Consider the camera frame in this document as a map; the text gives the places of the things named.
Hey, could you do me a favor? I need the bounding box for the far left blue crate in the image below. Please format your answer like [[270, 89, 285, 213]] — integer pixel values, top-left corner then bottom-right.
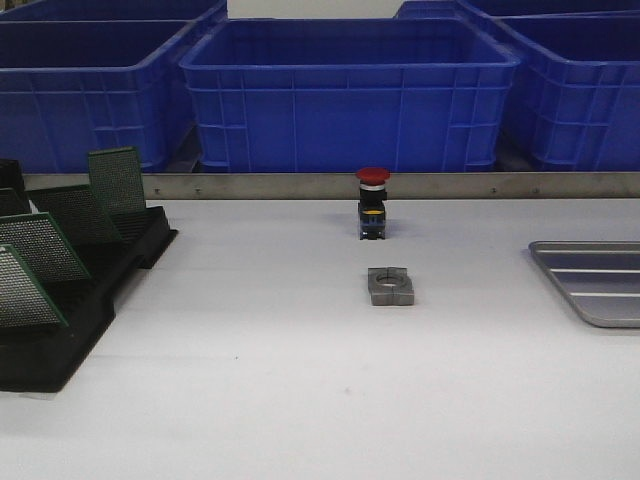
[[1, 0, 227, 22]]

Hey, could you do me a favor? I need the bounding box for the grey metal clamp block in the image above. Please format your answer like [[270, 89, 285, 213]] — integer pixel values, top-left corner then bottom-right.
[[367, 267, 415, 306]]

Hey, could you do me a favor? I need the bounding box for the centre blue plastic crate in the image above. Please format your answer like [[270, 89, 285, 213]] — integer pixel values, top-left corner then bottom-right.
[[180, 19, 518, 173]]

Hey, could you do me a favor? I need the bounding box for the black slotted board rack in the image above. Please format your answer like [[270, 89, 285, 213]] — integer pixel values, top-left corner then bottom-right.
[[1, 159, 176, 393]]

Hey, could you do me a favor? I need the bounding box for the green circuit board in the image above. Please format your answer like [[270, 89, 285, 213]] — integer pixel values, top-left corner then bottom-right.
[[0, 187, 31, 217], [88, 146, 146, 215], [1, 212, 91, 283], [27, 184, 122, 245], [1, 244, 67, 331]]

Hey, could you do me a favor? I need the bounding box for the red emergency stop button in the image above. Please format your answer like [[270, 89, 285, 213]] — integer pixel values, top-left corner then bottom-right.
[[356, 167, 391, 240]]

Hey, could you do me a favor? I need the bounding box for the far right blue crate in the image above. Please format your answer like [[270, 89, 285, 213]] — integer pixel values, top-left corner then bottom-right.
[[395, 0, 639, 19]]

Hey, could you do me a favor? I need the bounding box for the right blue plastic crate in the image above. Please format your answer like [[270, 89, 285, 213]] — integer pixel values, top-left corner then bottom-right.
[[492, 14, 640, 173]]

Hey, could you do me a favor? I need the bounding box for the left blue plastic crate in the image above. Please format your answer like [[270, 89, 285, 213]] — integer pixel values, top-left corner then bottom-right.
[[1, 20, 198, 173]]

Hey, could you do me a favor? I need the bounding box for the silver metal tray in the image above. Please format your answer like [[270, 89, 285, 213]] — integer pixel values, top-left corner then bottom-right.
[[529, 241, 639, 329]]

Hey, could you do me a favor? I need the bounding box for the blue plastic crate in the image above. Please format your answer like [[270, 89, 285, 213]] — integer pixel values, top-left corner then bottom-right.
[[492, 14, 640, 173], [180, 19, 518, 173], [1, 20, 198, 173]]

